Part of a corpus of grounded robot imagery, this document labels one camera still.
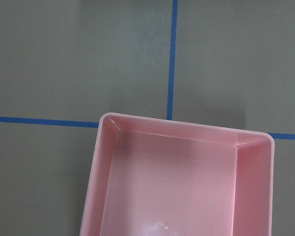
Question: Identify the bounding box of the pink plastic tray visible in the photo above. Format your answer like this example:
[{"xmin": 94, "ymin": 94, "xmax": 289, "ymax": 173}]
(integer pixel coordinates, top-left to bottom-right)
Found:
[{"xmin": 80, "ymin": 113, "xmax": 274, "ymax": 236}]

